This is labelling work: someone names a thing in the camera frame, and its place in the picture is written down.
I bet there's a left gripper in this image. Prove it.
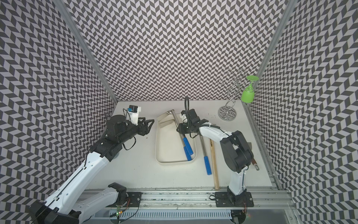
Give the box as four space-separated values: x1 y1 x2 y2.
118 117 154 144

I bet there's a white storage box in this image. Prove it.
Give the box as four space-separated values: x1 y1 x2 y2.
155 110 197 165

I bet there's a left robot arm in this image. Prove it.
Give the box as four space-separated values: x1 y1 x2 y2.
29 115 154 224

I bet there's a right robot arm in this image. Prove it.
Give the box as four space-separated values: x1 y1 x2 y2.
177 109 254 197

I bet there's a green plastic goblet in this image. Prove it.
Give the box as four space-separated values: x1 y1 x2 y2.
241 75 259 103

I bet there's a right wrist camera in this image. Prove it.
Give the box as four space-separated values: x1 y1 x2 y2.
180 110 188 123

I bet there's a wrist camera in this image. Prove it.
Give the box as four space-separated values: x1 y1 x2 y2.
180 110 188 123
127 105 141 125

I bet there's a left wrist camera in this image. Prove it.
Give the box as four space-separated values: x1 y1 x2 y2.
127 105 141 125

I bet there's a chrome wire glass rack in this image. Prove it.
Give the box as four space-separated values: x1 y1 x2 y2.
218 69 245 121

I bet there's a wooden-handled hoe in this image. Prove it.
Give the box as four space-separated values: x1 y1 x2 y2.
210 139 220 190

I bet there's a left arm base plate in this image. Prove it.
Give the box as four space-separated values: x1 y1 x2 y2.
116 192 143 208

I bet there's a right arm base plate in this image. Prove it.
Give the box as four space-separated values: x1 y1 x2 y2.
214 191 254 208

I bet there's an aluminium front rail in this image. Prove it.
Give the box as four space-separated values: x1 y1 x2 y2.
60 189 297 211

